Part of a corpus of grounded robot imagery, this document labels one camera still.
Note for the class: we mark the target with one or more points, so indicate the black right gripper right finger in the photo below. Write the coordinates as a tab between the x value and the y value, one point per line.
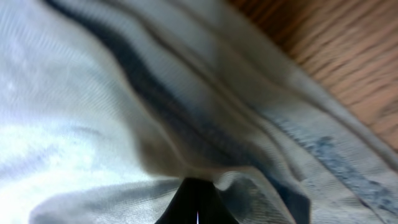
210	208

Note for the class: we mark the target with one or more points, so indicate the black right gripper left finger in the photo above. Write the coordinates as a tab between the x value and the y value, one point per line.
182	209

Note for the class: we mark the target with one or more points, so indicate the light blue printed t-shirt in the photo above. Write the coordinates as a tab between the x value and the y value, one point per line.
107	106

